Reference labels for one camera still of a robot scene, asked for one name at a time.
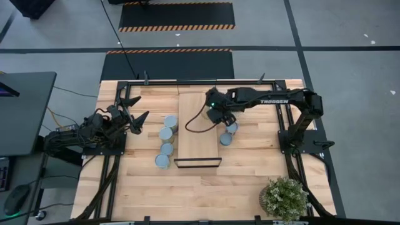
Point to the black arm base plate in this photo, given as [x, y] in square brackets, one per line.
[120, 148]
[307, 137]

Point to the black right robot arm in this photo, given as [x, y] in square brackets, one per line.
[275, 100]

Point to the potted green plant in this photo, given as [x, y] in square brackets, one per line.
[284, 198]

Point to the black aluminium table frame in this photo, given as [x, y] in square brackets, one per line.
[156, 82]

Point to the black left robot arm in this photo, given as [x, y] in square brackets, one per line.
[93, 128]

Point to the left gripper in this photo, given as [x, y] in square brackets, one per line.
[120, 118]

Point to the black power adapter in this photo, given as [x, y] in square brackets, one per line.
[67, 127]

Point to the dark grey desk top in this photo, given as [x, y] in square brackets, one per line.
[28, 115]

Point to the black frame clamp post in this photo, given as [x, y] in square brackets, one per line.
[261, 79]
[146, 78]

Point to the black keyboard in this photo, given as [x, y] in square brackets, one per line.
[3, 175]

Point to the lit monitor screen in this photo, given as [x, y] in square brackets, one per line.
[7, 90]

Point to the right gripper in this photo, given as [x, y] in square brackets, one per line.
[220, 99]

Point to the black computer mouse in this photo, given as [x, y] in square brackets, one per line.
[16, 200]

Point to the black desk caster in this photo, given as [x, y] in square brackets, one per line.
[41, 215]

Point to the black hazard-striped floor mat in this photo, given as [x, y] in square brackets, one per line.
[175, 14]
[168, 65]

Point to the silver-lidded tin can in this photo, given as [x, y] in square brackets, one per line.
[226, 139]
[167, 148]
[166, 134]
[171, 121]
[232, 128]
[162, 161]

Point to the grey side desk surface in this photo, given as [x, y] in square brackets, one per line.
[25, 168]

